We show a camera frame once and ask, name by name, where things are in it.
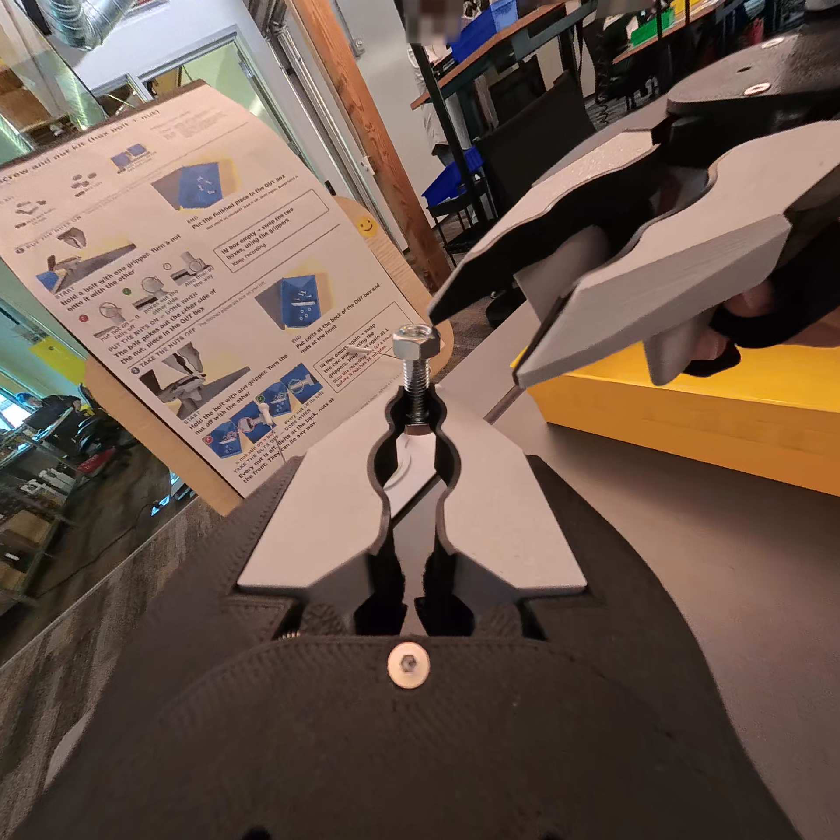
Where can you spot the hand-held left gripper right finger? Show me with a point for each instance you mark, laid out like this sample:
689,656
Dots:
512,525

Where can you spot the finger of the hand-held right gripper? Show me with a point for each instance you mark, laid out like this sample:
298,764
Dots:
558,210
676,282

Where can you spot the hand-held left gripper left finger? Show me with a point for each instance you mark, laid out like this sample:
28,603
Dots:
315,525

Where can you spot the yellow plastic bin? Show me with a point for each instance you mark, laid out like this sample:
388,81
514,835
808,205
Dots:
689,420

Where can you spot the steel hex bolt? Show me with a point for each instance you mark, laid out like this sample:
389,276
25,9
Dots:
415,387

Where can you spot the steel hex nut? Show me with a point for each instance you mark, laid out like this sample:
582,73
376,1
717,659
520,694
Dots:
415,342

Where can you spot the person's right hand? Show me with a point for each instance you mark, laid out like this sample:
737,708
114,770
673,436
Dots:
745,300

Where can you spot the black office chair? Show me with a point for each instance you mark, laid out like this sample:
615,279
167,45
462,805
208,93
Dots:
525,138

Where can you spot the blue plastic bin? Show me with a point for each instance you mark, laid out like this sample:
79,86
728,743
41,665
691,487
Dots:
485,23
453,184

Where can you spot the green plastic bin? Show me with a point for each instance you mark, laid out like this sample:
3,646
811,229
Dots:
653,25

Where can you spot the wood-top standing desk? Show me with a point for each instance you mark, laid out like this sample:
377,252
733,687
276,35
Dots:
499,49

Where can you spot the yellow smiley sticker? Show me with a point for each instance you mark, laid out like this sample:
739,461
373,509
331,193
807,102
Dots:
367,226

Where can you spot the wooden sign board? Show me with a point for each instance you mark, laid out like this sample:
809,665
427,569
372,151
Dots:
131,413

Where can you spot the printed instruction sheet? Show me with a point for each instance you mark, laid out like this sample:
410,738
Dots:
197,262

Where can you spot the wooden post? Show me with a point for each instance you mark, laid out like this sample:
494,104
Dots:
367,131

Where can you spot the silver ventilation duct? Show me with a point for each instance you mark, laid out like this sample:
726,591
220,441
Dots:
92,19

